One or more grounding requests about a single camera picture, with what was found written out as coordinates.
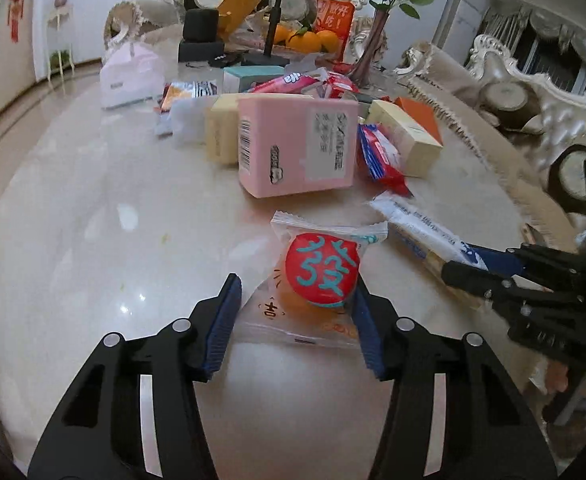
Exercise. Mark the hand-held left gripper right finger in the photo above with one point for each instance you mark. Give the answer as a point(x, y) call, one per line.
point(365, 330)

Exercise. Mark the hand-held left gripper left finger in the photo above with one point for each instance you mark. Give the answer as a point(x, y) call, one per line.
point(223, 325)

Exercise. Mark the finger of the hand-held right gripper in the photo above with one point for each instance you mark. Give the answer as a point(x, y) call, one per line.
point(493, 258)
point(473, 275)

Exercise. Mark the clear packet with red pastry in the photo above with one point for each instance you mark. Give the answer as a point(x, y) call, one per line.
point(323, 270)

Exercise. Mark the white blue snack wrapper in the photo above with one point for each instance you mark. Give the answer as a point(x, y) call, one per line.
point(423, 220)

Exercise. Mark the teal box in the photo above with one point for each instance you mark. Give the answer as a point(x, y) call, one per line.
point(245, 79)

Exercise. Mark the cream box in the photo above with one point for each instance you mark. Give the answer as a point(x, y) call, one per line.
point(413, 152)

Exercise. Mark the red blue snack packet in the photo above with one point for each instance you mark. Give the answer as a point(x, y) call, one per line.
point(380, 155)

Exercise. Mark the orange box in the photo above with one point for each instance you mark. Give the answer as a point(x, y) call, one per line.
point(418, 112)

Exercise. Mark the ornate tufted cream sofa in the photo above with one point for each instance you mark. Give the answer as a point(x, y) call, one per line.
point(563, 110)

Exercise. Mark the pink box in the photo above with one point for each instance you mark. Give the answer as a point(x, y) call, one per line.
point(293, 145)

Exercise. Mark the pale yellow box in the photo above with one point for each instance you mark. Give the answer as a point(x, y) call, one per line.
point(221, 130)

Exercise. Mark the white plastic wrapper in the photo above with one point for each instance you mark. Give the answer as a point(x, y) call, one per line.
point(188, 117)

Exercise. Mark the orange striped packet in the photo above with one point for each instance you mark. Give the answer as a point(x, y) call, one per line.
point(180, 91)

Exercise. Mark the grey draped curtains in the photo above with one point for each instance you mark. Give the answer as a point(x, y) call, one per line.
point(548, 25)

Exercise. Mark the white door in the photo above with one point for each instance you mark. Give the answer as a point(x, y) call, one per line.
point(465, 17)

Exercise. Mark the purple glass vase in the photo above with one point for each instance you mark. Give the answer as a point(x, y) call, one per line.
point(373, 45)

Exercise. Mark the pink red long wrapper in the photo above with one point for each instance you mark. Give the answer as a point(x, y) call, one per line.
point(285, 82)

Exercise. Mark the white plastic bag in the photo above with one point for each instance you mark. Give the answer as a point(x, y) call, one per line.
point(128, 75)

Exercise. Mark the black phone stand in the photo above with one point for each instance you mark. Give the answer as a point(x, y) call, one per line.
point(265, 60)

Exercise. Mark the orange fruit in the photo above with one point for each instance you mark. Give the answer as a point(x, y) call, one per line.
point(307, 41)
point(329, 40)
point(281, 35)

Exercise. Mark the flat black box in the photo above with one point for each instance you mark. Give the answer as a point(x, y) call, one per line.
point(200, 52)

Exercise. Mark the tall black box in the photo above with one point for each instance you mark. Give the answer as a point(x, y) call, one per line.
point(200, 25)

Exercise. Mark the white plant stand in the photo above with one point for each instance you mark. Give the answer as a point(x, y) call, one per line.
point(60, 20)

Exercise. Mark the red wall decoration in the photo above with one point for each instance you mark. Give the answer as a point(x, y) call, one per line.
point(17, 12)

